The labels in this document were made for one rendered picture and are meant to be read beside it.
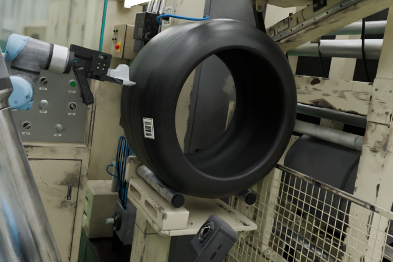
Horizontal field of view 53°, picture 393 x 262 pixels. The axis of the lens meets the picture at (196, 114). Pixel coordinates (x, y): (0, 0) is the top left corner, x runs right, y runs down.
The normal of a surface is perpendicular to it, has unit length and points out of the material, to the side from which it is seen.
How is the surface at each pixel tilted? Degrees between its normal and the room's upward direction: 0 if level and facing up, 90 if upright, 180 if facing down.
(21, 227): 82
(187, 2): 90
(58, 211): 90
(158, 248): 90
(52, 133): 90
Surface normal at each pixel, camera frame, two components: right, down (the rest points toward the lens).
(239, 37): 0.45, -0.03
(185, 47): -0.09, -0.43
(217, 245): 0.22, 0.05
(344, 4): -0.88, -0.08
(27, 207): 0.82, -0.09
